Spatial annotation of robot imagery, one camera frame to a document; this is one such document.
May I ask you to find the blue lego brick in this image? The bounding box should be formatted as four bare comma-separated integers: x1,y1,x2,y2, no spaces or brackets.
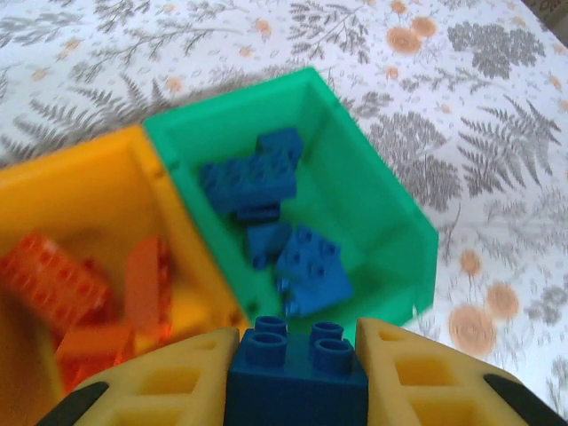
246,221,294,272
225,315,370,426
274,225,356,319

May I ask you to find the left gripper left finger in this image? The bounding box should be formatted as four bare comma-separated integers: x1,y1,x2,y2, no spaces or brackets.
43,327,241,426

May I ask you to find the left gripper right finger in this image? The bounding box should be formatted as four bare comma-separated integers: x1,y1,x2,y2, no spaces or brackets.
357,317,568,426

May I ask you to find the large blue lego cluster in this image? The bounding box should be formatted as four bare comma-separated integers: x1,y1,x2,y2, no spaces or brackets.
198,128,304,223

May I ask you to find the green plastic bin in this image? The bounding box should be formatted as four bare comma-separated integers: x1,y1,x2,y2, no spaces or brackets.
141,66,440,333

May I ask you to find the long orange lego brick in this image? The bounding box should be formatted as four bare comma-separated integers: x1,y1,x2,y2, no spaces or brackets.
0,233,110,330

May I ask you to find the yellow plastic bin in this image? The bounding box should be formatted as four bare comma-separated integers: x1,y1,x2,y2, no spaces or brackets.
0,123,255,426

